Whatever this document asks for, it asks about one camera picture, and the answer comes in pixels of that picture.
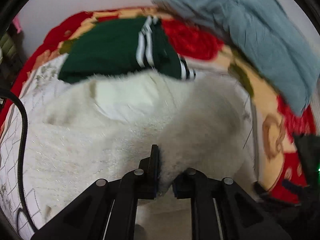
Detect dark green striped sweater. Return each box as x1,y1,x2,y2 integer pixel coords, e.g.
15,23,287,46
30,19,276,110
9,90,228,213
58,16,196,83

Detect red floral bed blanket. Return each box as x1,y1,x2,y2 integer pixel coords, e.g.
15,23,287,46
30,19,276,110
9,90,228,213
10,6,316,204

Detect white fluffy sweater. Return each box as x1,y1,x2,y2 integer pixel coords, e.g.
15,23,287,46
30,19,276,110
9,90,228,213
23,69,259,240

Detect black cable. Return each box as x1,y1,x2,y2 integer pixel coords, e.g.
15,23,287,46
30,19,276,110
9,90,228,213
0,87,38,231

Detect light blue garment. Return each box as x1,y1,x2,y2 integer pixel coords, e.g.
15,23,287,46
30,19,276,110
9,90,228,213
153,0,319,115

